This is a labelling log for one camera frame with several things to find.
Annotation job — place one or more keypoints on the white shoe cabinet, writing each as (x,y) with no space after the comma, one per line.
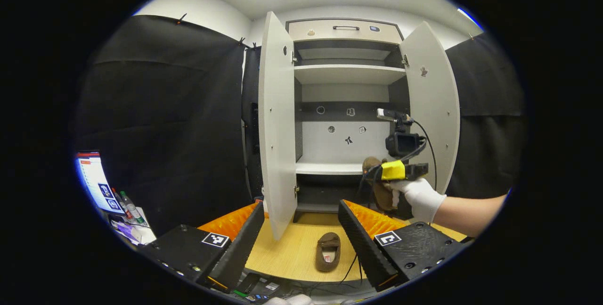
(348,74)

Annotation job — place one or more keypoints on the brown fuzzy shoe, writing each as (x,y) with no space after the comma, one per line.
(328,240)
(381,195)

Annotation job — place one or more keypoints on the white shoe cabinet door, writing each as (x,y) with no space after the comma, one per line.
(438,107)
(278,130)

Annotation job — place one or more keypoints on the black backdrop cloth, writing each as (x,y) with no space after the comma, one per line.
(165,130)
(249,107)
(490,83)

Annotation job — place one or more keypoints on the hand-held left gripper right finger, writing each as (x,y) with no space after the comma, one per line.
(365,248)

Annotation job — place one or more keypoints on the ceiling light panel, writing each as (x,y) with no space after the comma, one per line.
(468,16)

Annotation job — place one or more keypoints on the clear plastic bottle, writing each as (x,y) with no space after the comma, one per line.
(132,210)
(121,205)

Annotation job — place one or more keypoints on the black electronic device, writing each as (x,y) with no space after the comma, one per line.
(264,288)

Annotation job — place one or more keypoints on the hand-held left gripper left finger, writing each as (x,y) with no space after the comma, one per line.
(242,248)

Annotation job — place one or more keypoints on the computer monitor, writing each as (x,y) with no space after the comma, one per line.
(94,177)

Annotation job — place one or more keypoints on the beige cabinet drawer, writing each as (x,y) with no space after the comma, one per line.
(330,34)

